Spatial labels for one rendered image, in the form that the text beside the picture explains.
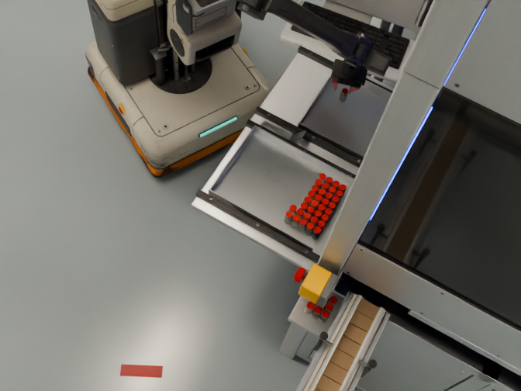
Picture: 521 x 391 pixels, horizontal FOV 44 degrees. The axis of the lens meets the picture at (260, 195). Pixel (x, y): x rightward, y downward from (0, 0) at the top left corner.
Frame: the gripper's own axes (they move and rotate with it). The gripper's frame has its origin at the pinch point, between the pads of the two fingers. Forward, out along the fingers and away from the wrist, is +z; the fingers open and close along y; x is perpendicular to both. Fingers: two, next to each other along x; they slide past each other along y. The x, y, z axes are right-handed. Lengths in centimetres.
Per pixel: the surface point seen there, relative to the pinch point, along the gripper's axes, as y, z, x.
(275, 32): -29, 95, 98
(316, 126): -4.9, 6.1, -11.9
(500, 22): 7, -102, -63
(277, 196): -11.8, 6.5, -38.7
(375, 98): 11.5, 5.4, 3.7
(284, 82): -17.9, 6.8, 2.1
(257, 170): -19.5, 6.8, -31.7
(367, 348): 19, 0, -78
